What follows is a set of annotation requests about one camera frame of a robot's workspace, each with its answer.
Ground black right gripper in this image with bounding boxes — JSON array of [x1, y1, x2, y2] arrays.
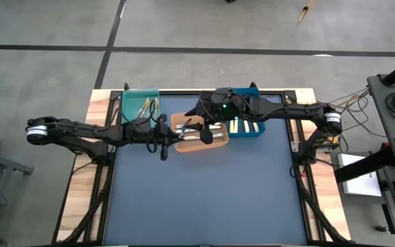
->
[[184, 87, 245, 145]]

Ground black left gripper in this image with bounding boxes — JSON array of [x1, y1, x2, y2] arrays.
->
[[125, 114, 192, 161]]

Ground orange plastic bin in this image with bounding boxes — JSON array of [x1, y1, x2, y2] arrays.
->
[[170, 112, 230, 154]]

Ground blue plastic bin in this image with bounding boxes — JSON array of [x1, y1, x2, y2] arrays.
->
[[223, 87, 267, 139]]

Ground teal plastic bin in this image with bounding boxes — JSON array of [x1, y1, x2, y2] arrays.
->
[[121, 89, 161, 130]]

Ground blue-grey table mat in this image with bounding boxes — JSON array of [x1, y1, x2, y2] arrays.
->
[[103, 94, 308, 245]]

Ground yellow stick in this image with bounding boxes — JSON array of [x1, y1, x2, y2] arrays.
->
[[298, 0, 315, 24]]

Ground grey desk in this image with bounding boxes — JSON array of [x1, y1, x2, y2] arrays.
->
[[0, 147, 35, 247]]

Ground thick black bar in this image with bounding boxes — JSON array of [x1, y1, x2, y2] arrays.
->
[[333, 142, 395, 185]]

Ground white sheet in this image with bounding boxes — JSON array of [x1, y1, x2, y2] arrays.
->
[[336, 152, 383, 198]]

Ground grey cart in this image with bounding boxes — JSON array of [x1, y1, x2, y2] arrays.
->
[[366, 70, 395, 169]]

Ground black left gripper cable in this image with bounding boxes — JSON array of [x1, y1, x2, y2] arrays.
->
[[119, 98, 163, 154]]

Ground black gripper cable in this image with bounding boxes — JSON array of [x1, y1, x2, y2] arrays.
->
[[119, 98, 163, 154], [196, 89, 263, 124]]

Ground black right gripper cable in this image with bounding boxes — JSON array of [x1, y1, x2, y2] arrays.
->
[[196, 89, 263, 124]]

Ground black aluminium table frame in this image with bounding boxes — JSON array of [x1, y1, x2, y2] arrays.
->
[[51, 81, 353, 247]]

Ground loose wires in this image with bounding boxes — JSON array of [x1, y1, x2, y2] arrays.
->
[[315, 87, 379, 138]]

